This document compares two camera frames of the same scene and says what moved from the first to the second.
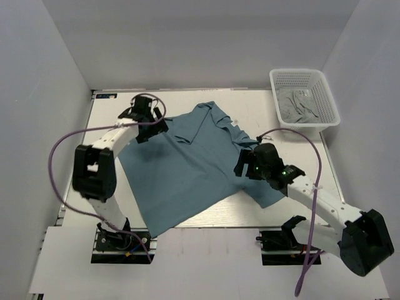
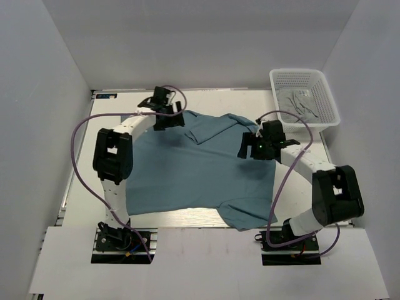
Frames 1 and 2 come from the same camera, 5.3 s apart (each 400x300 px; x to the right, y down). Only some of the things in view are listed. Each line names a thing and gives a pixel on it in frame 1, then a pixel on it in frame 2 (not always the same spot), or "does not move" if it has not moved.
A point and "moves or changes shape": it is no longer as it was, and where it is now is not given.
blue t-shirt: [185, 166] moves or changes shape
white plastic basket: [304, 99] does not move
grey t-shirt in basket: [297, 107] does not move
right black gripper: [246, 157] → [250, 139]
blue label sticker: [106, 95] does not move
